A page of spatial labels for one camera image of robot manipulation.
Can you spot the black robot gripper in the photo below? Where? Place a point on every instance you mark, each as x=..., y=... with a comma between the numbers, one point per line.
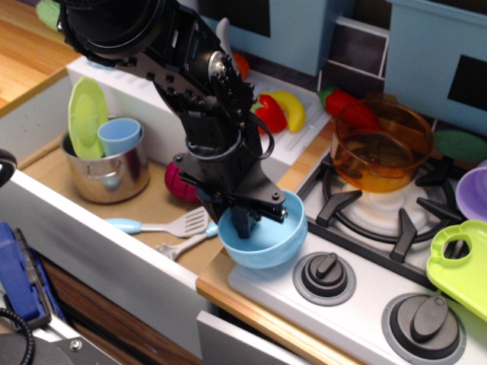
x=232, y=179

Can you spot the light blue plastic bowl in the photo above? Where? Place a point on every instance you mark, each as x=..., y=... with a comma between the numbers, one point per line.
x=270, y=243

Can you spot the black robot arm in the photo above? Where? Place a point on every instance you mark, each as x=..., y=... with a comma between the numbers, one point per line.
x=170, y=45

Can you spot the purple plastic bowl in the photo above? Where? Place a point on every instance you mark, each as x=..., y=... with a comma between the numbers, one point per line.
x=471, y=193

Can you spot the magenta toy beet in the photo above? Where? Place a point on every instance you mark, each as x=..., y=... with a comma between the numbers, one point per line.
x=177, y=187

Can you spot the red toy bell pepper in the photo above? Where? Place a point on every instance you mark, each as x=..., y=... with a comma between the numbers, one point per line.
x=270, y=113

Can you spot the small black stove knob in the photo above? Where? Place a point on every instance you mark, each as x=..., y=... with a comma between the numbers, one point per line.
x=324, y=279

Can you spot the steel cooking pot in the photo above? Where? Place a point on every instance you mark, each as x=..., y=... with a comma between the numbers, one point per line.
x=112, y=179

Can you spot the yellow toy banana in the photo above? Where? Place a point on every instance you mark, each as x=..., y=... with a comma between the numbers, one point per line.
x=293, y=109

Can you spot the light blue plastic cup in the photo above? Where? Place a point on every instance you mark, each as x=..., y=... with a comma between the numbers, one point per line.
x=119, y=135

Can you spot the red toy chili pepper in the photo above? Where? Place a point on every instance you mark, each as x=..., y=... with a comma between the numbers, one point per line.
x=349, y=109

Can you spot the orange transparent pot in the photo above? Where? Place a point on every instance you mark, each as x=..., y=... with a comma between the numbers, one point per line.
x=383, y=161

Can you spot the black stove burner grate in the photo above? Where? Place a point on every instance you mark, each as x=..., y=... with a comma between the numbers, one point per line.
x=393, y=230

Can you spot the green plastic plate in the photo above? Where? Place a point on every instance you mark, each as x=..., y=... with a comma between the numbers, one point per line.
x=87, y=112

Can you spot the grey toy faucet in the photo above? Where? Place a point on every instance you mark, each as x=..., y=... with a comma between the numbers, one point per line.
x=223, y=33

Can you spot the blue clamp device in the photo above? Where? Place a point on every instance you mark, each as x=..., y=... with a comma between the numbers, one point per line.
x=24, y=280

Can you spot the large black stove knob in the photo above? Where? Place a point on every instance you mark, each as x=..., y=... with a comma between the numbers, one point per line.
x=423, y=329

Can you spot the green round scrub pad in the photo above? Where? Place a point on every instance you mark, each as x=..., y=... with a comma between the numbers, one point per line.
x=461, y=146

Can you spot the green plastic cutting board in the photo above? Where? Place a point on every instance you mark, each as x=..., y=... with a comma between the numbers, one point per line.
x=463, y=279

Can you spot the light blue storage bin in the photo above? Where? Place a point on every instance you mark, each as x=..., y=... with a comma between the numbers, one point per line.
x=436, y=61

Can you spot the green knitted toy vegetable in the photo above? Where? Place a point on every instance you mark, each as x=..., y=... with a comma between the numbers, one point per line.
x=48, y=12

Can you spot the blue handled toy spatula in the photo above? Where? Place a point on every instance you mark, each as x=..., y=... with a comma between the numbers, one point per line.
x=187, y=225

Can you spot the blue handled toy fork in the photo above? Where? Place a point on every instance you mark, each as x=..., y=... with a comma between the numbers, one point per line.
x=173, y=252

